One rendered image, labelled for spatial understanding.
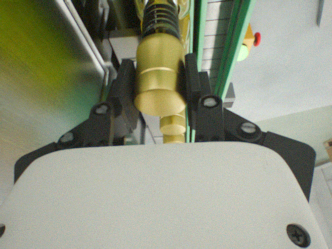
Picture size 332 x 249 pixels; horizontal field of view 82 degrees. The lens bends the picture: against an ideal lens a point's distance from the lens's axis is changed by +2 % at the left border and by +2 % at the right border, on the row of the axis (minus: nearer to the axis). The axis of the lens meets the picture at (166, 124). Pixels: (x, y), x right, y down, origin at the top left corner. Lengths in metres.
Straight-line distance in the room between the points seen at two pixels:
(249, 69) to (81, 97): 0.67
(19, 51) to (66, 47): 0.08
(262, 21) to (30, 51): 0.60
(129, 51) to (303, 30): 0.53
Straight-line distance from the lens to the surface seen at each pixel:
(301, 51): 0.84
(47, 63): 0.25
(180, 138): 0.28
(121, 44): 0.51
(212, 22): 0.48
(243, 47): 0.60
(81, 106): 0.29
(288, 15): 0.71
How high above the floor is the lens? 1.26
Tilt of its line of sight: 26 degrees down
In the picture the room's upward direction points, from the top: 179 degrees clockwise
